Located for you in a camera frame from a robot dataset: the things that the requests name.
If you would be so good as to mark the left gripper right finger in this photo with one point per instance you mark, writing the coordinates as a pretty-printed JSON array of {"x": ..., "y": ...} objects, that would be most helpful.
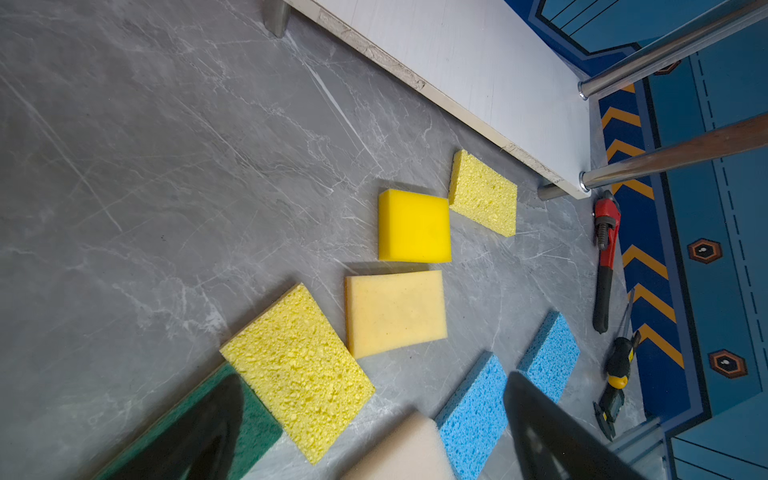
[{"x": 549, "y": 443}]

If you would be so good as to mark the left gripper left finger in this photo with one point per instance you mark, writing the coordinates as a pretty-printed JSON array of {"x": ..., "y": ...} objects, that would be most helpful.
[{"x": 199, "y": 445}]

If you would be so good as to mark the pale yellow orange-backed sponge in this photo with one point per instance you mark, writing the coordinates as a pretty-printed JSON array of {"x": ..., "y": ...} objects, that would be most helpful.
[{"x": 390, "y": 311}]

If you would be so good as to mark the bright yellow foam sponge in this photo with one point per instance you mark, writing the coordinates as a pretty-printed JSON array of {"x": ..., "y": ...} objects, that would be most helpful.
[{"x": 413, "y": 227}]

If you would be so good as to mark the white two-tier shelf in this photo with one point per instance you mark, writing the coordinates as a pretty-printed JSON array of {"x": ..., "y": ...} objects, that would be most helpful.
[{"x": 485, "y": 65}]

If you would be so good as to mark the green scouring sponge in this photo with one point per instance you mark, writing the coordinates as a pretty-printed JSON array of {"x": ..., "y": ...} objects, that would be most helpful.
[{"x": 259, "y": 431}]

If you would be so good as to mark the blue cellulose sponge right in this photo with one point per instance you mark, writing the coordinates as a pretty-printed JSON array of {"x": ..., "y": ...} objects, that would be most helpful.
[{"x": 551, "y": 357}]

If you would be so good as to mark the blue cellulose sponge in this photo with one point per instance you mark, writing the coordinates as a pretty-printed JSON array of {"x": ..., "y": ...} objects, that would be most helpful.
[
  {"x": 473, "y": 419},
  {"x": 551, "y": 357}
]

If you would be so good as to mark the blue cellulose sponge left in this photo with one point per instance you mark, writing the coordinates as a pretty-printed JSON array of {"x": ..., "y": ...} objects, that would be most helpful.
[{"x": 473, "y": 419}]

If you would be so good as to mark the black yellow screwdriver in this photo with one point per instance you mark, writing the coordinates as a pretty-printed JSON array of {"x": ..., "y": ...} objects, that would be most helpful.
[{"x": 622, "y": 353}]

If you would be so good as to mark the beige foam sponge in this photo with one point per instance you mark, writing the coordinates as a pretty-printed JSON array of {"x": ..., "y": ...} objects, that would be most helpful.
[{"x": 413, "y": 450}]

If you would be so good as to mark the red pipe wrench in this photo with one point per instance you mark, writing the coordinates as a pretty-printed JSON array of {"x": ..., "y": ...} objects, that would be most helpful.
[{"x": 607, "y": 218}]

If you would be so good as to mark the light yellow cellulose sponge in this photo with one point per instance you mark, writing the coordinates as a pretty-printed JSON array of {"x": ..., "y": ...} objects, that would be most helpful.
[{"x": 482, "y": 195}]

